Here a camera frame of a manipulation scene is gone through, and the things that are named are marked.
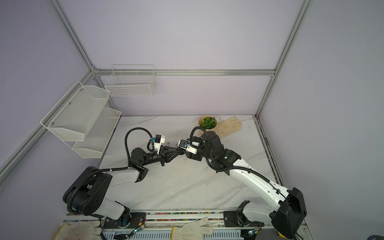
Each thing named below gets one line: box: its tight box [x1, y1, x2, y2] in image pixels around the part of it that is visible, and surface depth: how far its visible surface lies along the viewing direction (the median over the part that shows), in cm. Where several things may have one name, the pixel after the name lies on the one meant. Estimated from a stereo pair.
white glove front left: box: [54, 221, 103, 240], surface depth 72 cm
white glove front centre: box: [171, 217, 214, 240], surface depth 72 cm
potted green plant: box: [198, 115, 218, 132], surface depth 104 cm
